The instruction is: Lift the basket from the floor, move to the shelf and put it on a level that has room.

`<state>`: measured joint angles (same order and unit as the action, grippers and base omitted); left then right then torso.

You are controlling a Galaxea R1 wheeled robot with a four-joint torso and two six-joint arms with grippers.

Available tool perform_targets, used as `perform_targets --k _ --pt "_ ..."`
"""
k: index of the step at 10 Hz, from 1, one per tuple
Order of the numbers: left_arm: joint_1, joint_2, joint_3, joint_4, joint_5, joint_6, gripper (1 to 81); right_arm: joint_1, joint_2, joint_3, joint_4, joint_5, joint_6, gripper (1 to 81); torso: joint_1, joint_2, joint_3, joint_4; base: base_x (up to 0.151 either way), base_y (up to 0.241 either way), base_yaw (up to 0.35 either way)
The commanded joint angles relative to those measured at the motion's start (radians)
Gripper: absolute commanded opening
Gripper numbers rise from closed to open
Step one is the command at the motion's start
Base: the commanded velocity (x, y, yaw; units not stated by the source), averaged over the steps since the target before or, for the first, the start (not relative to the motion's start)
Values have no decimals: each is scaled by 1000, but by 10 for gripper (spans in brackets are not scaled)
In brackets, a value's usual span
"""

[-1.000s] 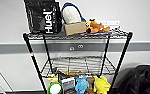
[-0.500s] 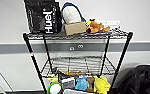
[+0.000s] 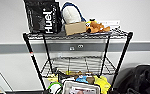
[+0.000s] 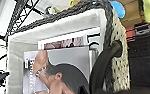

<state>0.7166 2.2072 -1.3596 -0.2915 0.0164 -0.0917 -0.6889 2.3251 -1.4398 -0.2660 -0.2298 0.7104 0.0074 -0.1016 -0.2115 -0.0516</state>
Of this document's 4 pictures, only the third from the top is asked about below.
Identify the brown cardboard box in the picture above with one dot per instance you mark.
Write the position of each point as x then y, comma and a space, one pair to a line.
75, 28

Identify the orange plush toy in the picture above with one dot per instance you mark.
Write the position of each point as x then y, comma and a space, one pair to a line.
97, 26

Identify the small tan carton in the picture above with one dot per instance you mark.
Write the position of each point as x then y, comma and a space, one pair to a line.
90, 79

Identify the pale yellow toy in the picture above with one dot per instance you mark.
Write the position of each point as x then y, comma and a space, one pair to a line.
52, 78

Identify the flat white box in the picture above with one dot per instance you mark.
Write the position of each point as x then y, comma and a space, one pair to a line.
112, 23

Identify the black Huel bag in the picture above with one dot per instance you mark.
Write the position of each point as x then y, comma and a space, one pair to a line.
41, 16

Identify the black office chair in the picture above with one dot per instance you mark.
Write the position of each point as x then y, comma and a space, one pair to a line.
137, 80

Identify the small grey wall socket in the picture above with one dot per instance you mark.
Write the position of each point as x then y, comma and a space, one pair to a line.
72, 48
80, 46

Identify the white door frame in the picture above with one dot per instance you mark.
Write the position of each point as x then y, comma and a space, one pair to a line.
1, 76

